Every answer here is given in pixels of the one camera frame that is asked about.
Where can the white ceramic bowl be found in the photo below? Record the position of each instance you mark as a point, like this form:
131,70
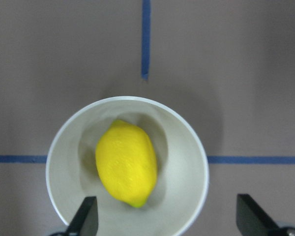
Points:
183,175

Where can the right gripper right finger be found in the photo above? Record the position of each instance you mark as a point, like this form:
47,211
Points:
252,220

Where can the yellow lemon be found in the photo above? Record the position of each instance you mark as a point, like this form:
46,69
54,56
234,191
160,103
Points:
126,163

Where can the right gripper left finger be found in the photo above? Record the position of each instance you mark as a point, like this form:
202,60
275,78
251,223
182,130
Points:
85,222

